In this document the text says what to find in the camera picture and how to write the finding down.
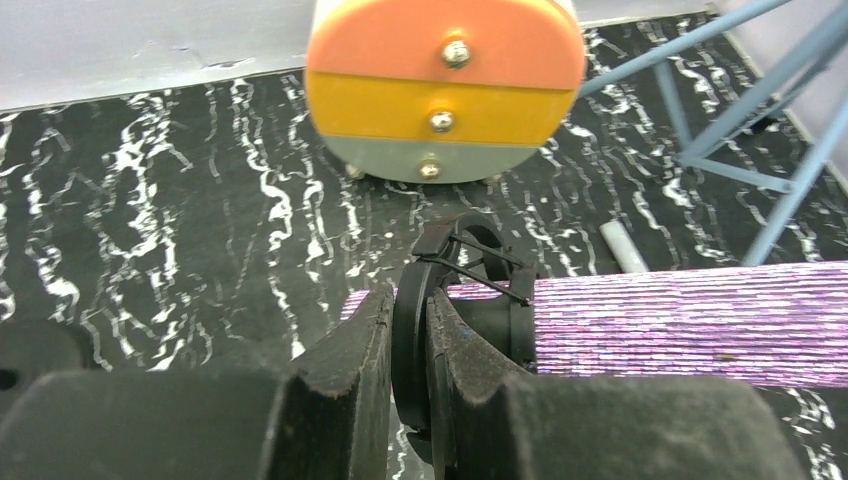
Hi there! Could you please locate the light blue music stand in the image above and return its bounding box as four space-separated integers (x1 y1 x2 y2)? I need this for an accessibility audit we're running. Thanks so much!
579 1 847 266

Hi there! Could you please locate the black shock-mount tripod stand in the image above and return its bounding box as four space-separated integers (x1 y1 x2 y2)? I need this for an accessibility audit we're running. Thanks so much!
391 213 538 479

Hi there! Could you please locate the round three-drawer storage box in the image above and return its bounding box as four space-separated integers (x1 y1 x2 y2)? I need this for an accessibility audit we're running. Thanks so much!
304 0 586 184

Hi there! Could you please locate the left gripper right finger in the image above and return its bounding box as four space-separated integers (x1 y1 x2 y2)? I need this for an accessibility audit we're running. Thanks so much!
427 291 804 479

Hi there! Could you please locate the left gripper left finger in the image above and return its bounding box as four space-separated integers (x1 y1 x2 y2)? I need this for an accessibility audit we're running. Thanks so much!
1 286 394 479

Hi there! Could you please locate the orange white highlighter pen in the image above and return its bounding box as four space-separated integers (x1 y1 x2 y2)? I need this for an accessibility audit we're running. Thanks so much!
600 220 650 274

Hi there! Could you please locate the purple glitter microphone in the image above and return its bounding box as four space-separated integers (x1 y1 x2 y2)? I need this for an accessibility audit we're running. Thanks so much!
341 261 848 391

